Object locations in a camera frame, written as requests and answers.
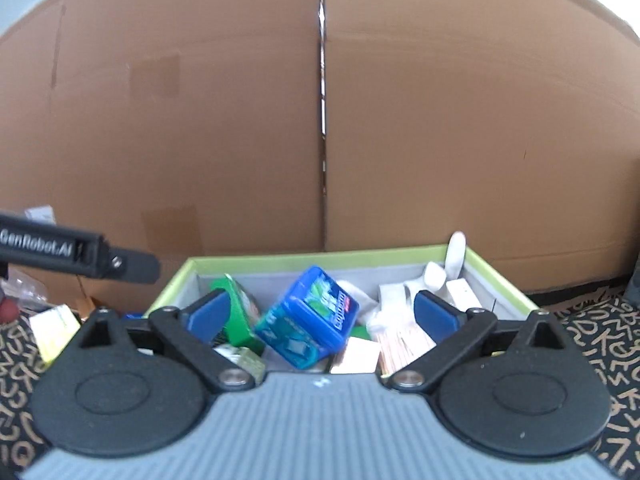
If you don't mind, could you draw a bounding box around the large cardboard panel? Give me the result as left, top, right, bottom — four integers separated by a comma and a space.
320, 0, 640, 295
0, 0, 327, 312

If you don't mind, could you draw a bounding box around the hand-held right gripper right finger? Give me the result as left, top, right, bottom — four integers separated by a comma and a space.
381, 289, 571, 395

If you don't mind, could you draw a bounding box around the lime green cardboard box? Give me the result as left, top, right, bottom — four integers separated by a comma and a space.
145, 244, 541, 378

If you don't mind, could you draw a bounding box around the pale green printed box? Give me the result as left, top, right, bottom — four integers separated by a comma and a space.
212, 345, 267, 386

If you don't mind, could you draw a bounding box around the white shipping label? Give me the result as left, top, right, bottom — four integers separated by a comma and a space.
22, 206, 56, 225

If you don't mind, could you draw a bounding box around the copper box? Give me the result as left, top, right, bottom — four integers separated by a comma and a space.
375, 322, 438, 378

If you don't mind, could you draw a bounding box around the blue gum container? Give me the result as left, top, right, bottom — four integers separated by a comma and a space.
255, 266, 361, 372

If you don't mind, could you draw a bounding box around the small white box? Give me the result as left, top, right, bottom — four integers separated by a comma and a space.
445, 279, 488, 312

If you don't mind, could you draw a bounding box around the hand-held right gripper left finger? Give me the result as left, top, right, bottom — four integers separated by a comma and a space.
75, 289, 257, 395

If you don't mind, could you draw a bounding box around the clear plastic packaging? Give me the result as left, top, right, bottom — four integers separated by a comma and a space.
0, 267, 51, 311

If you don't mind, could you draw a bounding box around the yellow green flat box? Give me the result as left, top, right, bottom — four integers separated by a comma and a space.
29, 305, 82, 366

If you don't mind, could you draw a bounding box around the black letter-print tablecloth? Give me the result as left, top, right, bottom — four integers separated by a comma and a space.
0, 282, 640, 480

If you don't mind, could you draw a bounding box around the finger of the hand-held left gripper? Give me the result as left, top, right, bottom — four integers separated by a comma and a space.
100, 244, 162, 285

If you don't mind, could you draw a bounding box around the beige box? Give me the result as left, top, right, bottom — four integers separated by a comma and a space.
330, 336, 382, 375

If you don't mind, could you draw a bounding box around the person's left hand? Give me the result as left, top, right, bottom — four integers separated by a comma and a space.
0, 294, 20, 325

